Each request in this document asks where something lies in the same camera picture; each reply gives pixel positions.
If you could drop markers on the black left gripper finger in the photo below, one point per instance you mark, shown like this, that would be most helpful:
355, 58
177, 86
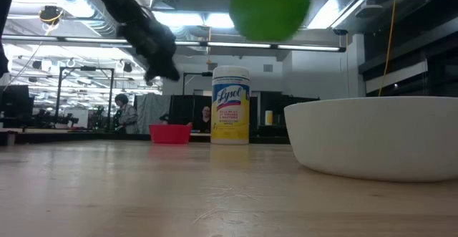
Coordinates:
171, 74
151, 75

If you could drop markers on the white bowl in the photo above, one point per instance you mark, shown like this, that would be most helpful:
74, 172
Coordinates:
375, 140

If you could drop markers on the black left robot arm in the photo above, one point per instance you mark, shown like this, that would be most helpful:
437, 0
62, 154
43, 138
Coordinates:
118, 4

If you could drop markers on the overhead light bar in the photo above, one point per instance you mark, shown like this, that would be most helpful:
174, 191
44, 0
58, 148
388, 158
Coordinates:
179, 43

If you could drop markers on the grey cloth cover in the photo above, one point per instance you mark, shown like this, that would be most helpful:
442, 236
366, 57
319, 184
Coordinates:
154, 110

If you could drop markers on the standing person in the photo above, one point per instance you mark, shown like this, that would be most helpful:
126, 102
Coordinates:
127, 117

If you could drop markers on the seated person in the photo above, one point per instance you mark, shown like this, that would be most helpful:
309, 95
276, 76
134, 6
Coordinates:
205, 119

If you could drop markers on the red plastic bowl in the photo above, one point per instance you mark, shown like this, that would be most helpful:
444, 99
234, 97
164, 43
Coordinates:
170, 134

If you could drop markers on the Lysol wipes canister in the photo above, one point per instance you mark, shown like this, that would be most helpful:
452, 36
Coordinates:
230, 108

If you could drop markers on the pale yellow cup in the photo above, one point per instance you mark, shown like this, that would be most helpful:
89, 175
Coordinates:
268, 117

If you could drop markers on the black monitor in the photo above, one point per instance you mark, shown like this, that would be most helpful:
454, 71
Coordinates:
14, 104

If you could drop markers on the black metal rig frame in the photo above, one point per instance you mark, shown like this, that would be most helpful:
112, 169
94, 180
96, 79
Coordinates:
86, 68

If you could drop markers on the black aluminium table frame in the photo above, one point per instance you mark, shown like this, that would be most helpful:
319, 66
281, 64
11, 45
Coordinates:
89, 136

